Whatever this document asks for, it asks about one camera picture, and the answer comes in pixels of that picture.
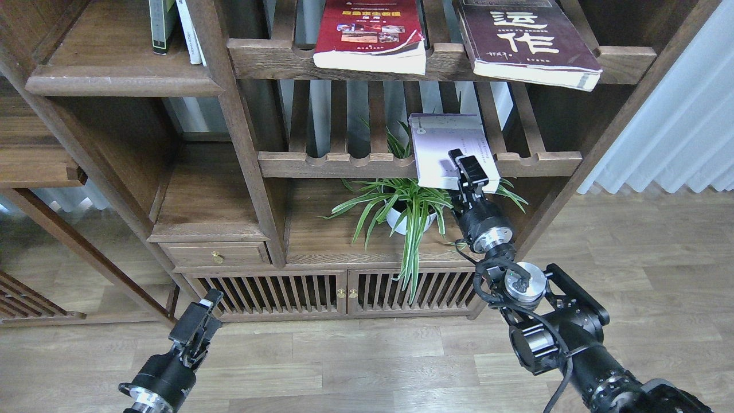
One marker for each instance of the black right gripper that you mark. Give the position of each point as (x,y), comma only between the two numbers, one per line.
(482,223)

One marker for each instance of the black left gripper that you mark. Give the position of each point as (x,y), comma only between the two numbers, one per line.
(164,382)

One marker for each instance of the pale lilac book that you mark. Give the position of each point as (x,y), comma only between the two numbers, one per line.
(434,135)

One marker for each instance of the maroon book white characters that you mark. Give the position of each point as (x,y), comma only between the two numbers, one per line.
(527,41)

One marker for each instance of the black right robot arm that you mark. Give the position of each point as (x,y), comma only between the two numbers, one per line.
(553,322)

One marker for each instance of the green spider plant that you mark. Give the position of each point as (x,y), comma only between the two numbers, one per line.
(377,196)

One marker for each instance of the brass drawer knob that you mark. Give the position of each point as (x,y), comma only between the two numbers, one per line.
(217,257)

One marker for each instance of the white plant pot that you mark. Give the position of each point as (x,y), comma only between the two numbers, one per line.
(395,212)

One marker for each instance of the red cover book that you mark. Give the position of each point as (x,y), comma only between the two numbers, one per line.
(371,36)

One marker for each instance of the wooden side rack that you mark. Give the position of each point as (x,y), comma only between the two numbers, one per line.
(22,306)

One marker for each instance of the dark wooden bookshelf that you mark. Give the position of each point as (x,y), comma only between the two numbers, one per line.
(240,155)

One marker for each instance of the white pleated curtain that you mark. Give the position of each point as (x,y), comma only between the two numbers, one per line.
(682,137)

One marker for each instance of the white thin book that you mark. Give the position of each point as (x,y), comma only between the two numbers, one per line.
(196,56)

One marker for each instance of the green spine book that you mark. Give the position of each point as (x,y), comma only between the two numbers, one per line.
(163,18)

